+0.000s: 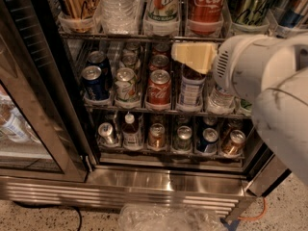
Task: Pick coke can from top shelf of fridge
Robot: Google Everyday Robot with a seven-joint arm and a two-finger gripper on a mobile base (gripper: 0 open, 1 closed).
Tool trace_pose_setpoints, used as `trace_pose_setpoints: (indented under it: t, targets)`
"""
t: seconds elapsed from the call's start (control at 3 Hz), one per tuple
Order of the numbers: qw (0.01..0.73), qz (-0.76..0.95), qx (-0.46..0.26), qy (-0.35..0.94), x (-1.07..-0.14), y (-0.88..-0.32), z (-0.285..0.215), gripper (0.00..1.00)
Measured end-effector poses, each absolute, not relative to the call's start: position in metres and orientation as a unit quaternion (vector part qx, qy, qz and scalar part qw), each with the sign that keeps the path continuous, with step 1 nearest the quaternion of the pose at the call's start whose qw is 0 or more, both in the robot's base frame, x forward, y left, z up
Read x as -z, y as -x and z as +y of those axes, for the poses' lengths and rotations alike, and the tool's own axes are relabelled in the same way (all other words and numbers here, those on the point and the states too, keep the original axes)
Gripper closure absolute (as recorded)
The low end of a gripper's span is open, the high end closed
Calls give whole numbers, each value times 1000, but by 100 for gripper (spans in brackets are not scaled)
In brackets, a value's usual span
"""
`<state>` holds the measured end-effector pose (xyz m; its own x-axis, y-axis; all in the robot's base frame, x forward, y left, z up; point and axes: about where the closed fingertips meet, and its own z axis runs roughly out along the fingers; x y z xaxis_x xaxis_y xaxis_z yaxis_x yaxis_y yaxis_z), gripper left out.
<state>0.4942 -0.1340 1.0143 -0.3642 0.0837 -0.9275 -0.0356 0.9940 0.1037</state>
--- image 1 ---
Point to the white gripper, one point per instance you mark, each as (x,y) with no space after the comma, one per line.
(231,68)

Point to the red coca-cola can top shelf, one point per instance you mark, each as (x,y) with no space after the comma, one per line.
(203,12)

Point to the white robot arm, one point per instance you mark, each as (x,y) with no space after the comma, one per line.
(280,116)

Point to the iced tea bottle middle shelf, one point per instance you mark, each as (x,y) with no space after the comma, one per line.
(191,88)

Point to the iced tea bottle shelf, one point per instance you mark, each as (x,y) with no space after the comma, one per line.
(191,88)
(131,133)

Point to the red coke can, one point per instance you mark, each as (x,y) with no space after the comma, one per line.
(159,62)
(159,86)

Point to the water bottle middle shelf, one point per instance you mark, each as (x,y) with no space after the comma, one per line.
(220,101)

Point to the red coke can middle front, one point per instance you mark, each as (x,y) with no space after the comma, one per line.
(159,86)

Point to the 7up can top shelf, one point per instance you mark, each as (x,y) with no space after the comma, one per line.
(162,10)

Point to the green can middle shelf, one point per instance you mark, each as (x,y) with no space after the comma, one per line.
(245,105)

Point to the green black can top shelf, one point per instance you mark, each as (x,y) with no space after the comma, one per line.
(251,12)

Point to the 7up can middle front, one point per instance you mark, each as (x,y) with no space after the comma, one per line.
(126,85)

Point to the blue can bottom shelf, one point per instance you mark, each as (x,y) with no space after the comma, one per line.
(208,141)

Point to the copper can bottom shelf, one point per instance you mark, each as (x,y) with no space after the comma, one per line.
(157,136)

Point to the green can bottom shelf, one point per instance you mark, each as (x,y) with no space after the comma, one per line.
(183,139)

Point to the gold can bottom shelf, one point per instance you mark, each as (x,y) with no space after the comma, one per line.
(234,143)

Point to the gold can shelf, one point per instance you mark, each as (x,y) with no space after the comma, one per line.
(234,143)
(79,13)

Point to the clear water bottle top shelf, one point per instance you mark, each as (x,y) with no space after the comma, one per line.
(119,16)

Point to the blue pepsi can rear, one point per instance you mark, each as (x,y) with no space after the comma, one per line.
(100,59)

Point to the blue pepsi can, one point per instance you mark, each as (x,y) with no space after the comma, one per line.
(100,59)
(93,82)

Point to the iced tea bottle bottom shelf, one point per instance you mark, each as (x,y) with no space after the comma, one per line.
(131,133)

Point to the blue pepsi can front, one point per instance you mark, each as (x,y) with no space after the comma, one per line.
(93,82)

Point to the silver can bottom shelf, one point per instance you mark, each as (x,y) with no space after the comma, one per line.
(107,133)

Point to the gold can top shelf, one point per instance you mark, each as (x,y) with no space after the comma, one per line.
(79,13)

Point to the open fridge door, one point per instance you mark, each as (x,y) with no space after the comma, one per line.
(271,175)

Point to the stainless steel fridge base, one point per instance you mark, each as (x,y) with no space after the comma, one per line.
(114,187)

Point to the closed glass fridge door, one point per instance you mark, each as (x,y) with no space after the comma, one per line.
(36,74)

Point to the clear plastic bag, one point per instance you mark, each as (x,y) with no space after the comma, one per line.
(141,217)

